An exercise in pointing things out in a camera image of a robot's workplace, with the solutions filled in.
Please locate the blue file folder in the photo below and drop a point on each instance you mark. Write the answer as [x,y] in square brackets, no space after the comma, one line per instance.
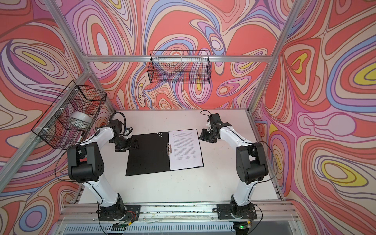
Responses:
[151,157]

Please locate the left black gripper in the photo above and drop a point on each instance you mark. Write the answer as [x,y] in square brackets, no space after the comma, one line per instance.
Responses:
[129,145]

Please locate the back black wire basket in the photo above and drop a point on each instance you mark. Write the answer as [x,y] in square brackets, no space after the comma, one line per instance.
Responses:
[179,67]

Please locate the printed paper sheet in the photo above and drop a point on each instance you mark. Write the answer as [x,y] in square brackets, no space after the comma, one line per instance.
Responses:
[184,150]

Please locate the left black wire basket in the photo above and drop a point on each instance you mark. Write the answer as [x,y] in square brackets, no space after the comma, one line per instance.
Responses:
[53,127]

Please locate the metal folder clip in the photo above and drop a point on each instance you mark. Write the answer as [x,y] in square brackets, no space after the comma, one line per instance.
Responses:
[168,148]

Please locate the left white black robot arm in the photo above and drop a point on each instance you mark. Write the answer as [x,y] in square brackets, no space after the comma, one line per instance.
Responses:
[86,165]

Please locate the black marker pen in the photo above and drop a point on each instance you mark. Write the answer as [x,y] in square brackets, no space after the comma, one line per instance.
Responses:
[80,138]

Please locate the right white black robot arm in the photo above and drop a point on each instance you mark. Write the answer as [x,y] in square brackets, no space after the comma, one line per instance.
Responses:
[251,160]

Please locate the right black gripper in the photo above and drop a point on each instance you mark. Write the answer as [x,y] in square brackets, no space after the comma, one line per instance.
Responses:
[204,137]

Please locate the white bowl in basket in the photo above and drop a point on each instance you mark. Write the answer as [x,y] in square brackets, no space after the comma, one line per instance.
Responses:
[79,119]

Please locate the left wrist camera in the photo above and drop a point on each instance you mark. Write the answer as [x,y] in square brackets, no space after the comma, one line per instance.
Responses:
[127,131]

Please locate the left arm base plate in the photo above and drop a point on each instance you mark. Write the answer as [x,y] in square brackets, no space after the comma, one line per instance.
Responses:
[130,213]

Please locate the black wire basket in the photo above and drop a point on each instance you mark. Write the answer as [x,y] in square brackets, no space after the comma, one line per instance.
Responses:
[53,127]
[179,67]

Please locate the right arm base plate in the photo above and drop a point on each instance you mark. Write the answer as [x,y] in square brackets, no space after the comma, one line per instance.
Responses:
[232,211]

